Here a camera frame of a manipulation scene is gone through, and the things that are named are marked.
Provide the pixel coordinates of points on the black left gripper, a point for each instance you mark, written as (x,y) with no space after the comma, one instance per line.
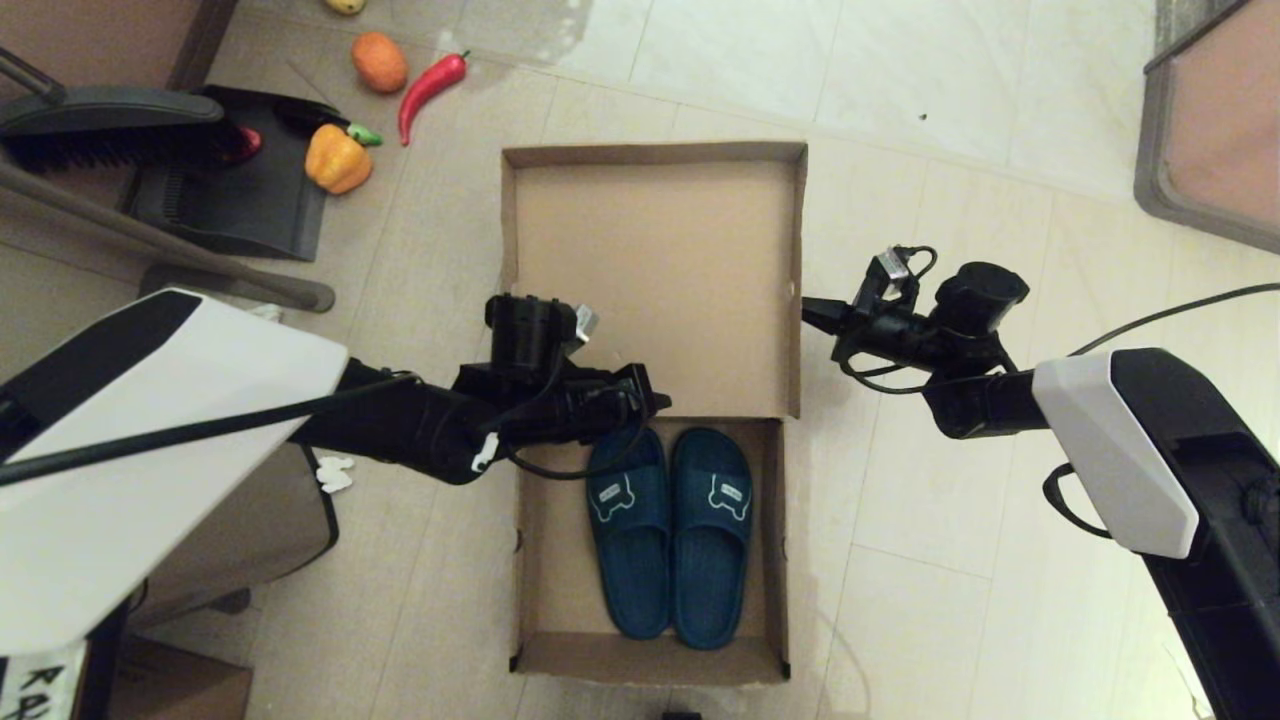
(570,400)

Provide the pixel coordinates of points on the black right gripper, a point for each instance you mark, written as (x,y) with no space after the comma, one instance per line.
(910,335)

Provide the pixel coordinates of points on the brown cardboard shoe box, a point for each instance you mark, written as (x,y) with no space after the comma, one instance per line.
(660,280)

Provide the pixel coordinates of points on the blue rubber slipper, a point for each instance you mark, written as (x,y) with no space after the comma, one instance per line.
(630,540)
(712,550)

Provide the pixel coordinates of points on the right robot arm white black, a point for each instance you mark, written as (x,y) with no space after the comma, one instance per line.
(1130,450)

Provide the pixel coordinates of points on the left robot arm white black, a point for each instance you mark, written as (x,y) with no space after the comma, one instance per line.
(150,450)

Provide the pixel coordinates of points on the crumpled white tissue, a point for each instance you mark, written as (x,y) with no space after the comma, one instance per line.
(335,474)
(268,312)

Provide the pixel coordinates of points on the red toy chili pepper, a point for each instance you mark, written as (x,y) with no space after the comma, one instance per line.
(423,92)

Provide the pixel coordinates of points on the dark toy eggplant green stem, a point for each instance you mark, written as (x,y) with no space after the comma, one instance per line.
(364,135)

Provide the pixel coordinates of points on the orange toy bell pepper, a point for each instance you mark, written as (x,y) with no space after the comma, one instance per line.
(338,160)

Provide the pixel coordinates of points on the brown plastic trash bin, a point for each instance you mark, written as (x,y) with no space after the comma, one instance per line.
(260,540)

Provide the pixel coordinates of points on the brown table grey rim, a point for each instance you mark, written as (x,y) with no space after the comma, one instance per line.
(1225,125)

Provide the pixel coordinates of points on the orange toy tangerine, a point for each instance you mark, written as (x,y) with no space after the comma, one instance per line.
(379,62)

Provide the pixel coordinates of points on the black dustpan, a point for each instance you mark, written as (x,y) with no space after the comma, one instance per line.
(240,205)

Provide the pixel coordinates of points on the small red toy vegetable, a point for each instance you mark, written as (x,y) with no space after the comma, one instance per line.
(248,144)

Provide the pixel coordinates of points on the yellow toy fruit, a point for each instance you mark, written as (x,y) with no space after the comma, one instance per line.
(345,5)

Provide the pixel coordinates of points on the printed cardboard carton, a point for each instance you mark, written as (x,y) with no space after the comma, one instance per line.
(180,690)

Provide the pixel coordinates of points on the black floor brush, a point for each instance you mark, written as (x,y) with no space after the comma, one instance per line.
(120,130)

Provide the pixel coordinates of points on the brown furniture panel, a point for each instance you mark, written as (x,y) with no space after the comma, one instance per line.
(100,40)

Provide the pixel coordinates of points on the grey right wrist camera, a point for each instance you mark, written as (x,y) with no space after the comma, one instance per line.
(888,275)

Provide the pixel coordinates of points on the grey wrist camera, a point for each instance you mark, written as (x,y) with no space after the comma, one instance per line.
(585,325)
(888,275)

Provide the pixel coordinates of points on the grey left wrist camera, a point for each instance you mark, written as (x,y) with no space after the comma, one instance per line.
(585,325)

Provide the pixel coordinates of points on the grey metal furniture frame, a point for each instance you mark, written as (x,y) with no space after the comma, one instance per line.
(150,238)

